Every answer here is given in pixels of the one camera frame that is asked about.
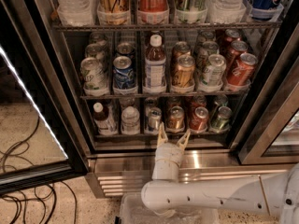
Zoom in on gold can shelf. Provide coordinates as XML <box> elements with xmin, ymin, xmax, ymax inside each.
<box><xmin>172</xmin><ymin>41</ymin><xmax>191</xmax><ymax>63</ymax></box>
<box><xmin>172</xmin><ymin>54</ymin><xmax>195</xmax><ymax>88</ymax></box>

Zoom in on clear water bottle top left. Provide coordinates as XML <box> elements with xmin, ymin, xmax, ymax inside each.
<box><xmin>57</xmin><ymin>0</ymin><xmax>95</xmax><ymax>27</ymax></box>

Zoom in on red can middle shelf front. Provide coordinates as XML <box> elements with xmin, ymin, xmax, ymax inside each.
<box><xmin>226</xmin><ymin>53</ymin><xmax>257</xmax><ymax>86</ymax></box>

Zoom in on orange can shelf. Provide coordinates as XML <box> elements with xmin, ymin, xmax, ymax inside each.
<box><xmin>166</xmin><ymin>105</ymin><xmax>184</xmax><ymax>132</ymax></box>
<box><xmin>137</xmin><ymin>0</ymin><xmax>169</xmax><ymax>24</ymax></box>

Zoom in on yellow can top shelf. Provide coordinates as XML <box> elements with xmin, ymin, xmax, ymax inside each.
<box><xmin>97</xmin><ymin>0</ymin><xmax>130</xmax><ymax>25</ymax></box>

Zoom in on white green can middle front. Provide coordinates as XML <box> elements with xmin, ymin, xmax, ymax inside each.
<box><xmin>80</xmin><ymin>57</ymin><xmax>107</xmax><ymax>95</ymax></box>

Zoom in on red can middle shelf rear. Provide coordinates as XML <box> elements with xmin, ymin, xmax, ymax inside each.
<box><xmin>218</xmin><ymin>29</ymin><xmax>242</xmax><ymax>54</ymax></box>

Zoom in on clear water bottle top right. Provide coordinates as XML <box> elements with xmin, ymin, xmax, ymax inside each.
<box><xmin>206</xmin><ymin>0</ymin><xmax>246</xmax><ymax>24</ymax></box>

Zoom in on tea bottle middle shelf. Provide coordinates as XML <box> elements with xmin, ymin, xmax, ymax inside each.
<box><xmin>144</xmin><ymin>35</ymin><xmax>166</xmax><ymax>93</ymax></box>

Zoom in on green can top shelf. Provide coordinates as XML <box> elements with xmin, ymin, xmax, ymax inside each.
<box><xmin>174</xmin><ymin>0</ymin><xmax>207</xmax><ymax>24</ymax></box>

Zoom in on green can bottom shelf front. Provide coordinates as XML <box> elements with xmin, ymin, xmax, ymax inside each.
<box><xmin>210</xmin><ymin>106</ymin><xmax>233</xmax><ymax>133</ymax></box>

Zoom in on silver can bottom shelf front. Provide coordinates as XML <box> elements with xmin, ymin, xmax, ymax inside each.
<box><xmin>148</xmin><ymin>107</ymin><xmax>162</xmax><ymax>132</ymax></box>

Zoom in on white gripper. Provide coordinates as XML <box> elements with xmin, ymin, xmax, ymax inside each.
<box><xmin>152</xmin><ymin>122</ymin><xmax>191</xmax><ymax>181</ymax></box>

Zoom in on red can shelf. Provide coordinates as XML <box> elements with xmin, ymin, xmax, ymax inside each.
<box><xmin>225</xmin><ymin>40</ymin><xmax>248</xmax><ymax>68</ymax></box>
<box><xmin>189</xmin><ymin>106</ymin><xmax>209</xmax><ymax>133</ymax></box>
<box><xmin>189</xmin><ymin>95</ymin><xmax>206</xmax><ymax>111</ymax></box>
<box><xmin>226</xmin><ymin>53</ymin><xmax>257</xmax><ymax>86</ymax></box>
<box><xmin>218</xmin><ymin>29</ymin><xmax>242</xmax><ymax>54</ymax></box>

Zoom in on clear water bottle bottom shelf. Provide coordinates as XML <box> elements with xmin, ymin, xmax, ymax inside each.
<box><xmin>121</xmin><ymin>106</ymin><xmax>140</xmax><ymax>135</ymax></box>

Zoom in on clear plastic bin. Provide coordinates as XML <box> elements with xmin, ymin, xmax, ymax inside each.
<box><xmin>120</xmin><ymin>192</ymin><xmax>220</xmax><ymax>224</ymax></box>

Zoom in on white can shelf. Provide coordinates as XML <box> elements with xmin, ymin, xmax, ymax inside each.
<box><xmin>200</xmin><ymin>54</ymin><xmax>226</xmax><ymax>87</ymax></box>
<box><xmin>196</xmin><ymin>41</ymin><xmax>219</xmax><ymax>67</ymax></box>

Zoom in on black floor cables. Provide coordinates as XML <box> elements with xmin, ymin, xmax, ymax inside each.
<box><xmin>0</xmin><ymin>115</ymin><xmax>78</xmax><ymax>224</ymax></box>

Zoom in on brown tea bottle bottom shelf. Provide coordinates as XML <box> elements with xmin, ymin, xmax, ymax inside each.
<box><xmin>93</xmin><ymin>102</ymin><xmax>118</xmax><ymax>135</ymax></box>

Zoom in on white green can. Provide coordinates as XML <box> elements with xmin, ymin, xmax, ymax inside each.
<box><xmin>85</xmin><ymin>43</ymin><xmax>106</xmax><ymax>64</ymax></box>
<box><xmin>80</xmin><ymin>57</ymin><xmax>107</xmax><ymax>95</ymax></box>

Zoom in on orange can top shelf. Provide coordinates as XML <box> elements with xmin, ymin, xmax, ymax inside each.
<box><xmin>137</xmin><ymin>0</ymin><xmax>169</xmax><ymax>24</ymax></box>

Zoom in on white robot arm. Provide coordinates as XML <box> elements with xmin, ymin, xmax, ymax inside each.
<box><xmin>141</xmin><ymin>124</ymin><xmax>299</xmax><ymax>224</ymax></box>

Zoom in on red can bottom shelf front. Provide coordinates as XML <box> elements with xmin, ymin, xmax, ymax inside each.
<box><xmin>189</xmin><ymin>106</ymin><xmax>209</xmax><ymax>133</ymax></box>

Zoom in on green can shelf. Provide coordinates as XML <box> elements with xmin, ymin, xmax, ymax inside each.
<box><xmin>174</xmin><ymin>0</ymin><xmax>207</xmax><ymax>24</ymax></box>
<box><xmin>210</xmin><ymin>106</ymin><xmax>233</xmax><ymax>133</ymax></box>
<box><xmin>212</xmin><ymin>94</ymin><xmax>228</xmax><ymax>112</ymax></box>

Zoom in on stainless steel fridge cabinet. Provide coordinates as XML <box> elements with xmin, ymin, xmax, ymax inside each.
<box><xmin>6</xmin><ymin>0</ymin><xmax>299</xmax><ymax>199</ymax></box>

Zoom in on blue can middle shelf front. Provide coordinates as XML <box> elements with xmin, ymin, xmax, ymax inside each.
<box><xmin>113</xmin><ymin>56</ymin><xmax>135</xmax><ymax>90</ymax></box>

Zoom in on open glass fridge door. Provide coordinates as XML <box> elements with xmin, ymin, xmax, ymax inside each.
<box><xmin>0</xmin><ymin>0</ymin><xmax>88</xmax><ymax>196</ymax></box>

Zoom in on right glass fridge door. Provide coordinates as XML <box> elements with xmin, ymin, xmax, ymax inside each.
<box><xmin>238</xmin><ymin>57</ymin><xmax>299</xmax><ymax>164</ymax></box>

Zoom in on white can middle shelf front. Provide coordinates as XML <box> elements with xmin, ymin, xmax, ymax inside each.
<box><xmin>200</xmin><ymin>54</ymin><xmax>226</xmax><ymax>87</ymax></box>

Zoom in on orange can bottom shelf front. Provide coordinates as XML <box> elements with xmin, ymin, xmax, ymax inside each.
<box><xmin>166</xmin><ymin>105</ymin><xmax>184</xmax><ymax>132</ymax></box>

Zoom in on gold can middle shelf front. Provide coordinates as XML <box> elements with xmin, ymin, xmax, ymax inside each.
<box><xmin>172</xmin><ymin>54</ymin><xmax>195</xmax><ymax>88</ymax></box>

